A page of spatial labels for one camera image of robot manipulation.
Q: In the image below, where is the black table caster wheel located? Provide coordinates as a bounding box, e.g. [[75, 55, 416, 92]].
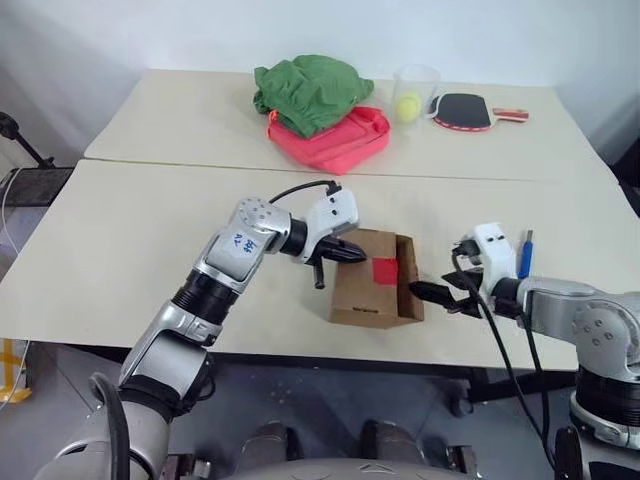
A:
[[451, 379, 475, 417]]

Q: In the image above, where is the black low platform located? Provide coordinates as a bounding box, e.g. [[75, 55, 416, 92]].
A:
[[0, 167, 77, 209]]

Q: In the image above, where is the red tape square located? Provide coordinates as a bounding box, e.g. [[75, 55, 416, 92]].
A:
[[372, 257, 400, 287]]

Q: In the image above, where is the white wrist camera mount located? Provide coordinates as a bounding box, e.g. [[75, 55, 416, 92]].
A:
[[291, 187, 362, 267], [459, 222, 519, 302]]

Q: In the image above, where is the green crumpled cloth garment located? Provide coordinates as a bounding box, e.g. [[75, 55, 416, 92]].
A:
[[252, 53, 376, 139]]

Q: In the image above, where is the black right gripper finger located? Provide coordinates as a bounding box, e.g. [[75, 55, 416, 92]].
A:
[[408, 281, 459, 308], [440, 270, 482, 287]]

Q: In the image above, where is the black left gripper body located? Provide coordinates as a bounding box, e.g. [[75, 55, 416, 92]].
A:
[[309, 237, 338, 292]]

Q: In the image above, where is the pink folded cloth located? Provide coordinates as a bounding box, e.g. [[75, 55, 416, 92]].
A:
[[266, 105, 393, 177]]

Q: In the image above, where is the brown cardboard box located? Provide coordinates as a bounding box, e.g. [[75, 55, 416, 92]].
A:
[[328, 228, 426, 330]]

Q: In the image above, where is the grey robot torso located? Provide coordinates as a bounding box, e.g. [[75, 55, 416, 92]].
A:
[[164, 456, 502, 480]]

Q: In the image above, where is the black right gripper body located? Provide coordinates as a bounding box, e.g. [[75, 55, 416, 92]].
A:
[[446, 271, 497, 320]]

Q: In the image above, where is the metal floor bracket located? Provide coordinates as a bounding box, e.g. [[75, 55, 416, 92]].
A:
[[166, 451, 212, 480], [449, 444, 480, 477]]

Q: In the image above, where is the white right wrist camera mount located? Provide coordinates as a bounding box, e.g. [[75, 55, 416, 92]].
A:
[[459, 222, 519, 302]]

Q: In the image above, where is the black table tennis paddle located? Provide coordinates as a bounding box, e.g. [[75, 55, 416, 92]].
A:
[[430, 92, 532, 133]]

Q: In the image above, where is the yellow floor object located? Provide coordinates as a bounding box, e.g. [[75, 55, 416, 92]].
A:
[[0, 338, 34, 404]]

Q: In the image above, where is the yellow tennis ball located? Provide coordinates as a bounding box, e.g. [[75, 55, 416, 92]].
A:
[[395, 92, 423, 124]]

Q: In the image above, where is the clear plastic measuring cup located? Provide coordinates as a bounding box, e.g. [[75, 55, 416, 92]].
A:
[[392, 63, 443, 127]]

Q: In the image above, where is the dark rounded shape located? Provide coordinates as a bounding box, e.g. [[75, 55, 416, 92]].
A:
[[241, 420, 302, 462], [360, 418, 419, 464]]

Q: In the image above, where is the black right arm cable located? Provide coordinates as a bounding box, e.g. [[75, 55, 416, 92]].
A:
[[518, 299, 552, 442], [450, 239, 560, 472]]

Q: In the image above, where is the black tripod stand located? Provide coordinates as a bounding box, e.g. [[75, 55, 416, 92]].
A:
[[0, 111, 57, 169]]

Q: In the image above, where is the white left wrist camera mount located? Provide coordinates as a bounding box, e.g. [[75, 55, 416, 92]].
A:
[[291, 187, 362, 267]]

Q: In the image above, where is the thin white cable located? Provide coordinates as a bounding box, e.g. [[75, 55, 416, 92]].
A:
[[0, 168, 24, 252]]

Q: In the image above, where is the blue marker pen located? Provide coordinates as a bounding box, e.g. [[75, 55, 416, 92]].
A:
[[516, 229, 535, 280]]

